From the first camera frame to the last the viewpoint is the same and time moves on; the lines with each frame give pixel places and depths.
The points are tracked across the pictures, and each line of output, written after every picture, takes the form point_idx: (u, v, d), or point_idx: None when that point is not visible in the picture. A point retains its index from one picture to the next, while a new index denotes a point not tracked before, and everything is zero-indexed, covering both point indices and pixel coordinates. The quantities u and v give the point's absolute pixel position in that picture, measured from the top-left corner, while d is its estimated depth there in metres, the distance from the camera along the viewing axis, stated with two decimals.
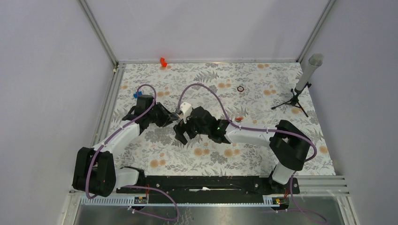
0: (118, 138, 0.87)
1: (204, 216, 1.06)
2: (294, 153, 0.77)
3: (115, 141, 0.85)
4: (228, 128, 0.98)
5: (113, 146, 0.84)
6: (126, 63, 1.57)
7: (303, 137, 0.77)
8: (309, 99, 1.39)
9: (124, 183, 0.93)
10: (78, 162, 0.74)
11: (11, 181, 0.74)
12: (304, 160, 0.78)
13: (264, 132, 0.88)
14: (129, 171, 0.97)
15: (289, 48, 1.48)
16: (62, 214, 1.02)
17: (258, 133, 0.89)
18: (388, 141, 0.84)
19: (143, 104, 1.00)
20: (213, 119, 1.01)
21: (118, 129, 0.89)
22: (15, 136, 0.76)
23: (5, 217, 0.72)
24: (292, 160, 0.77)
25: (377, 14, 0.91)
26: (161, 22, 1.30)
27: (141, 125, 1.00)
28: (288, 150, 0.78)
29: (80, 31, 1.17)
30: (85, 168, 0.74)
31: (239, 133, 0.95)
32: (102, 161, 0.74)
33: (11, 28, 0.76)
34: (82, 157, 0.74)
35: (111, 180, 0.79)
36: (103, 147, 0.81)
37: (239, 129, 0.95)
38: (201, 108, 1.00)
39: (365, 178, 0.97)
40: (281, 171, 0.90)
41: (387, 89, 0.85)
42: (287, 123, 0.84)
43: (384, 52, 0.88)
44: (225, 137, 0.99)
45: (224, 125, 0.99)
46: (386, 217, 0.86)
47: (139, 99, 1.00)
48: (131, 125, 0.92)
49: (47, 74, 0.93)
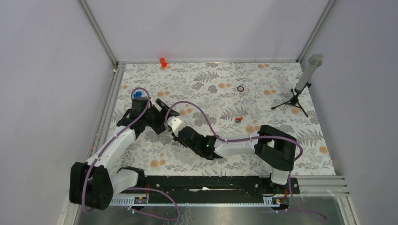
0: (113, 148, 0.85)
1: (204, 216, 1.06)
2: (281, 155, 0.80)
3: (109, 153, 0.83)
4: (217, 144, 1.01)
5: (108, 158, 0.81)
6: (126, 63, 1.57)
7: (289, 139, 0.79)
8: (309, 99, 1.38)
9: (123, 187, 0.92)
10: (72, 177, 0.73)
11: (11, 182, 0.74)
12: (293, 159, 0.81)
13: (248, 140, 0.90)
14: (130, 174, 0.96)
15: (289, 48, 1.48)
16: (62, 214, 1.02)
17: (243, 143, 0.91)
18: (389, 141, 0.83)
19: (138, 107, 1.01)
20: (200, 137, 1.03)
21: (113, 138, 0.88)
22: (14, 136, 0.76)
23: (5, 217, 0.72)
24: (282, 162, 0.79)
25: (377, 14, 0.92)
26: (161, 23, 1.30)
27: (137, 130, 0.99)
28: (276, 153, 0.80)
29: (80, 31, 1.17)
30: (80, 183, 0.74)
31: (227, 146, 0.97)
32: (97, 176, 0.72)
33: (11, 28, 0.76)
34: (75, 171, 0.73)
35: (109, 193, 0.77)
36: (97, 161, 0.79)
37: (226, 142, 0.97)
38: (190, 130, 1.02)
39: (365, 178, 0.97)
40: (278, 173, 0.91)
41: (388, 89, 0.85)
42: (267, 127, 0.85)
43: (384, 52, 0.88)
44: (215, 153, 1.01)
45: (212, 142, 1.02)
46: (387, 217, 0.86)
47: (134, 102, 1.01)
48: (126, 132, 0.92)
49: (48, 74, 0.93)
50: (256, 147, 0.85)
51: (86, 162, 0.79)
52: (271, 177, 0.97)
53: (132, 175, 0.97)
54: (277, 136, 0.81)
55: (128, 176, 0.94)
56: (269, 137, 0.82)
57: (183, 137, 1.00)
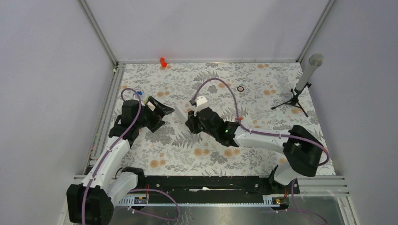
0: (107, 165, 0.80)
1: (204, 215, 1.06)
2: (307, 160, 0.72)
3: (104, 171, 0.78)
4: (237, 131, 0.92)
5: (103, 176, 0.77)
6: (126, 63, 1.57)
7: (318, 145, 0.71)
8: (309, 99, 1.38)
9: (124, 191, 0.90)
10: (69, 198, 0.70)
11: (10, 182, 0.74)
12: (317, 165, 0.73)
13: (278, 137, 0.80)
14: (129, 178, 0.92)
15: (289, 48, 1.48)
16: (62, 214, 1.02)
17: (269, 138, 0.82)
18: (389, 141, 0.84)
19: (128, 113, 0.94)
20: (220, 122, 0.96)
21: (106, 153, 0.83)
22: (14, 136, 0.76)
23: (5, 217, 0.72)
24: (306, 166, 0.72)
25: (377, 14, 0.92)
26: (161, 23, 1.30)
27: (131, 137, 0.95)
28: (302, 156, 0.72)
29: (80, 31, 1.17)
30: (78, 203, 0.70)
31: (249, 137, 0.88)
32: (94, 195, 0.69)
33: (11, 27, 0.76)
34: (72, 192, 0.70)
35: (109, 209, 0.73)
36: (93, 182, 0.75)
37: (250, 132, 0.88)
38: (210, 110, 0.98)
39: (365, 178, 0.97)
40: (286, 174, 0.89)
41: (388, 89, 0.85)
42: (300, 128, 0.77)
43: (384, 52, 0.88)
44: (234, 140, 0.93)
45: (232, 128, 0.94)
46: (386, 217, 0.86)
47: (125, 109, 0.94)
48: (119, 143, 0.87)
49: (48, 74, 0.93)
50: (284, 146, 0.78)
51: (81, 184, 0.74)
52: (275, 175, 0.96)
53: (131, 177, 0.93)
54: (307, 138, 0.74)
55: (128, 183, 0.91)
56: (301, 138, 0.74)
57: (203, 117, 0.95)
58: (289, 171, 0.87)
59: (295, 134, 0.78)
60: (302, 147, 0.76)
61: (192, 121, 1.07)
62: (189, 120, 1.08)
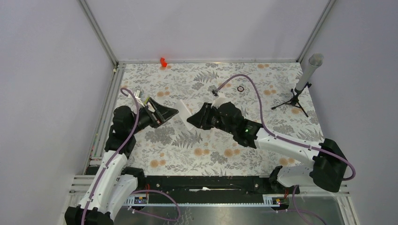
0: (103, 184, 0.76)
1: (204, 215, 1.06)
2: (334, 176, 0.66)
3: (101, 191, 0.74)
4: (259, 133, 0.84)
5: (101, 197, 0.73)
6: (126, 63, 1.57)
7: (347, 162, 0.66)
8: (309, 99, 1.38)
9: (125, 198, 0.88)
10: (67, 220, 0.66)
11: (11, 182, 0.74)
12: (341, 182, 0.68)
13: (306, 147, 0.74)
14: (128, 184, 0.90)
15: (290, 48, 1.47)
16: (63, 214, 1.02)
17: (298, 148, 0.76)
18: (389, 141, 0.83)
19: (123, 125, 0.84)
20: (241, 120, 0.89)
21: (102, 171, 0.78)
22: (15, 135, 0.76)
23: (6, 216, 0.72)
24: (332, 183, 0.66)
25: (377, 13, 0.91)
26: (162, 23, 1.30)
27: (128, 148, 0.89)
28: (330, 173, 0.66)
29: (80, 31, 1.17)
30: (77, 224, 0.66)
31: (274, 142, 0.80)
32: (92, 217, 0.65)
33: (12, 27, 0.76)
34: (70, 214, 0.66)
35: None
36: (89, 204, 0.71)
37: (274, 138, 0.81)
38: (232, 105, 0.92)
39: (365, 178, 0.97)
40: (293, 178, 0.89)
41: (388, 89, 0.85)
42: (332, 143, 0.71)
43: (384, 52, 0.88)
44: (254, 142, 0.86)
45: (253, 129, 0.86)
46: (387, 217, 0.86)
47: (116, 122, 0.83)
48: (115, 159, 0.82)
49: (48, 74, 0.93)
50: (315, 161, 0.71)
51: (78, 206, 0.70)
52: (279, 176, 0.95)
53: (130, 182, 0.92)
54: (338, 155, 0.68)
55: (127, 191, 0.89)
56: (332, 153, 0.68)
57: (225, 112, 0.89)
58: (297, 175, 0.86)
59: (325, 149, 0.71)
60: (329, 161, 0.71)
61: (207, 112, 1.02)
62: (203, 112, 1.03)
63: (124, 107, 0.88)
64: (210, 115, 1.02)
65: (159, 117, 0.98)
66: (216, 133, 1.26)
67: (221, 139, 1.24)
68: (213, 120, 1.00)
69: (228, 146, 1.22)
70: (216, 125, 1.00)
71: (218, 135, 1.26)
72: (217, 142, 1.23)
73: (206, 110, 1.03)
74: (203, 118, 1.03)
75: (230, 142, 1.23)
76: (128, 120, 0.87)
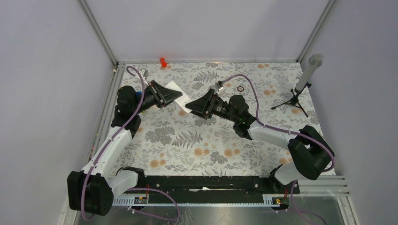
0: (108, 154, 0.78)
1: (204, 216, 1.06)
2: (311, 160, 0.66)
3: (105, 160, 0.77)
4: (252, 124, 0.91)
5: (104, 165, 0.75)
6: (126, 63, 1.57)
7: (326, 148, 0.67)
8: (309, 99, 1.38)
9: (124, 188, 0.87)
10: (69, 184, 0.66)
11: (10, 182, 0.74)
12: (322, 171, 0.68)
13: (287, 132, 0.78)
14: (129, 175, 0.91)
15: (289, 48, 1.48)
16: (62, 214, 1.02)
17: (279, 133, 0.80)
18: (389, 140, 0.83)
19: (128, 102, 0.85)
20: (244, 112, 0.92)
21: (108, 141, 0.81)
22: (14, 136, 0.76)
23: (5, 216, 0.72)
24: (308, 167, 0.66)
25: (377, 14, 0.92)
26: (162, 23, 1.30)
27: (133, 128, 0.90)
28: (307, 155, 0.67)
29: (80, 31, 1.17)
30: (78, 190, 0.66)
31: (263, 131, 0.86)
32: (95, 182, 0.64)
33: (11, 27, 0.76)
34: (73, 178, 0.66)
35: (110, 198, 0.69)
36: (93, 169, 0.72)
37: (264, 127, 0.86)
38: (242, 97, 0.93)
39: (365, 177, 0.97)
40: (287, 175, 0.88)
41: (387, 89, 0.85)
42: (312, 129, 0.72)
43: (383, 52, 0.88)
44: (248, 132, 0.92)
45: (248, 121, 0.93)
46: (387, 217, 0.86)
47: (119, 103, 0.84)
48: (121, 133, 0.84)
49: (48, 74, 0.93)
50: (290, 142, 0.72)
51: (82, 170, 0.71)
52: (277, 173, 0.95)
53: (132, 176, 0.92)
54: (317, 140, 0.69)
55: (128, 179, 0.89)
56: (310, 138, 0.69)
57: (235, 104, 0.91)
58: (291, 174, 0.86)
59: (305, 134, 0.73)
60: (310, 149, 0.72)
61: (212, 100, 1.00)
62: (209, 99, 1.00)
63: (128, 89, 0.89)
64: (216, 103, 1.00)
65: (162, 99, 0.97)
66: (216, 133, 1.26)
67: (221, 139, 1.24)
68: (218, 108, 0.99)
69: (228, 146, 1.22)
70: (219, 114, 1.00)
71: (218, 134, 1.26)
72: (217, 142, 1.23)
73: (212, 99, 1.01)
74: (210, 105, 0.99)
75: (230, 142, 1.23)
76: (133, 100, 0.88)
